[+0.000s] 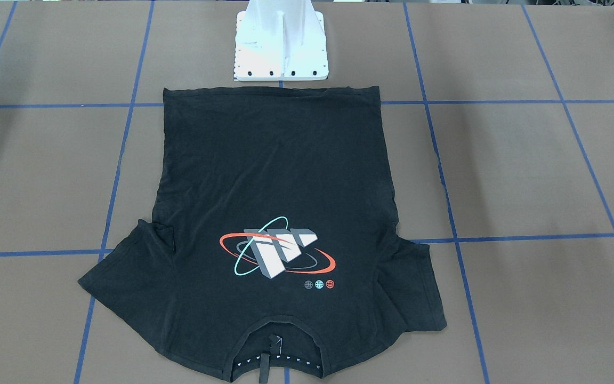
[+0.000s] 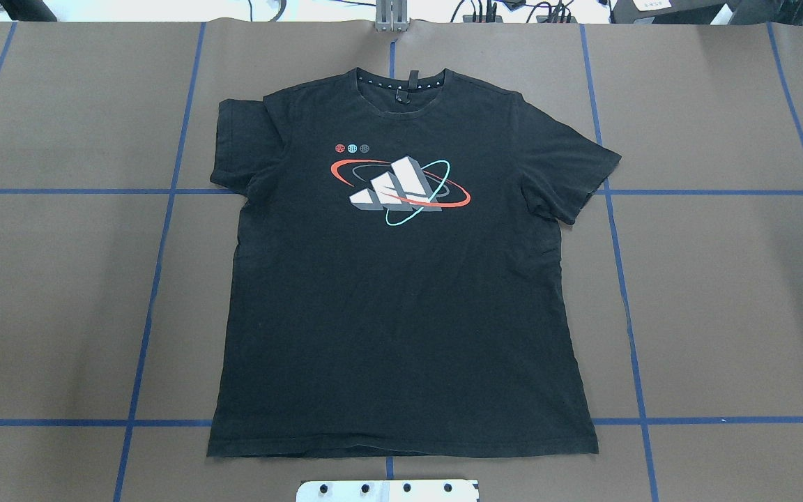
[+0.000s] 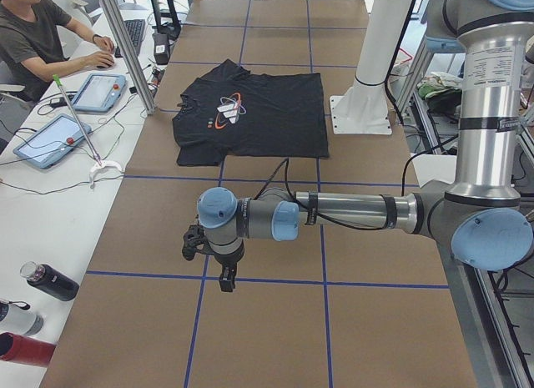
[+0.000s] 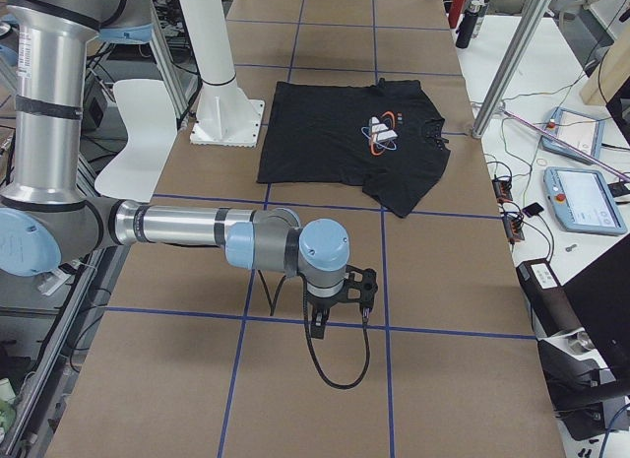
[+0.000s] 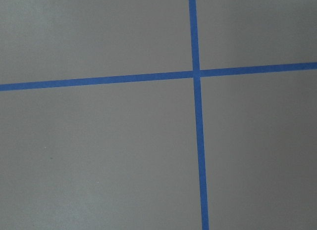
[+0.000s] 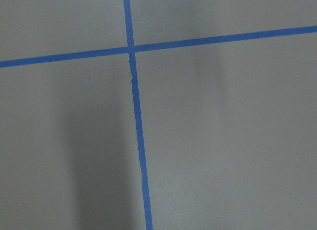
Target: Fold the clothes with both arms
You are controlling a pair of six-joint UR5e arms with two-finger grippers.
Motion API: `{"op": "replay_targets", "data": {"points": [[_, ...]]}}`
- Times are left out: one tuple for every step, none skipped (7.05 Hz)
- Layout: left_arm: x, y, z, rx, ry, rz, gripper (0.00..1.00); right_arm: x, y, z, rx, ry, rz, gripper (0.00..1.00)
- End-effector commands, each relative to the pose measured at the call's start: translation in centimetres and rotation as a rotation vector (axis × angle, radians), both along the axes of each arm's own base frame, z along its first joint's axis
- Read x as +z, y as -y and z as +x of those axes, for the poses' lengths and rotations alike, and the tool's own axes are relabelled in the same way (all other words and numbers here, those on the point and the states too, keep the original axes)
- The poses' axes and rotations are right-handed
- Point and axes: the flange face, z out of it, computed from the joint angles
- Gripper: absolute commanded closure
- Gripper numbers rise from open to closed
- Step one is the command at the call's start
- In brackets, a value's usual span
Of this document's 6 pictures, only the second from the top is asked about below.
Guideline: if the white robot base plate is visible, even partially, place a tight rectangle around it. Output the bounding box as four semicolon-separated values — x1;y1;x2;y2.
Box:
296;479;481;501

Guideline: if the black printed t-shirt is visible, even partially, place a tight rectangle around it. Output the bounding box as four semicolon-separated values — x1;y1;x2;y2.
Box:
207;68;621;458

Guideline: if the grey aluminium post bracket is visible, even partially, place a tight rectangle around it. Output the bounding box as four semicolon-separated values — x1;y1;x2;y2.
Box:
374;0;410;33

